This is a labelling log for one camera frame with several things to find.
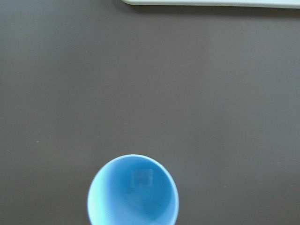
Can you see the clear ice cube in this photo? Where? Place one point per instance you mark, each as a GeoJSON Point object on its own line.
{"type": "Point", "coordinates": [141, 177]}

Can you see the light blue plastic cup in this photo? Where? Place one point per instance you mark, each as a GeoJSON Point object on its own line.
{"type": "Point", "coordinates": [113, 201]}

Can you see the cream rabbit tray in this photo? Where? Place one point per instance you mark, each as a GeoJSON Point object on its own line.
{"type": "Point", "coordinates": [290, 4]}

